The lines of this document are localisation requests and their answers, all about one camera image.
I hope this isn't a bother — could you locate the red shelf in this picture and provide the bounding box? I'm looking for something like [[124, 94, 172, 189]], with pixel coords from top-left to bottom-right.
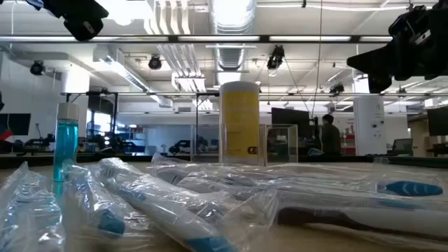
[[339, 132, 356, 155]]

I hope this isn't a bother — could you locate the grey office chair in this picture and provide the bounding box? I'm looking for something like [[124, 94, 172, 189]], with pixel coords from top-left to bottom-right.
[[387, 138, 414, 157]]

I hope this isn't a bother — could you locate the person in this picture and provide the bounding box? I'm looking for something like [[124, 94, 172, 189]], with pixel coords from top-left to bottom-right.
[[321, 113, 342, 157]]

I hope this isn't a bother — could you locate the rig light bar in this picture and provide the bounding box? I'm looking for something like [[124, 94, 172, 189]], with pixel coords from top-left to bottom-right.
[[0, 34, 393, 44]]

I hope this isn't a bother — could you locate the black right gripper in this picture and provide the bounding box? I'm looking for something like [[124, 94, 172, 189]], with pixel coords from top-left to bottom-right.
[[346, 5, 437, 94]]

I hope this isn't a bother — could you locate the white pillar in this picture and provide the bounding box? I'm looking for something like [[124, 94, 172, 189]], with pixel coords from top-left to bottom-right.
[[353, 96, 388, 157]]

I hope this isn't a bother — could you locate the black background rig frame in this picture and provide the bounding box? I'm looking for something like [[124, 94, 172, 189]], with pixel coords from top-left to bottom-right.
[[61, 90, 120, 153]]

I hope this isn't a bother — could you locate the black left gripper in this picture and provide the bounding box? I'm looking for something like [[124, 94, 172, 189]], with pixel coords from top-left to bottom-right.
[[43, 0, 110, 42]]

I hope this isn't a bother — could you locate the clear acrylic organizer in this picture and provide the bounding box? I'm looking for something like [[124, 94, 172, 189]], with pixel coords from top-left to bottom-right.
[[190, 122, 299, 166]]

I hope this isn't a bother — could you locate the black monitor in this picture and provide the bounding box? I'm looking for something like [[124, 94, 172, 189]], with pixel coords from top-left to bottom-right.
[[271, 107, 311, 139], [0, 113, 32, 137], [426, 106, 448, 137]]

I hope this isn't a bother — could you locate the silver ventilation duct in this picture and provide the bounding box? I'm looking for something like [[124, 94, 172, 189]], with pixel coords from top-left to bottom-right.
[[209, 0, 258, 73]]

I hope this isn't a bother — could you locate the blue mouthwash bottle white cap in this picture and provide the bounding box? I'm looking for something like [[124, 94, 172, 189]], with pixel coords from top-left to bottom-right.
[[52, 102, 81, 183]]

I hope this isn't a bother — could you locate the yellow canister white lid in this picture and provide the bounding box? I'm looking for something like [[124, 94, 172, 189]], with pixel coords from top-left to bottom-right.
[[219, 80, 260, 166]]

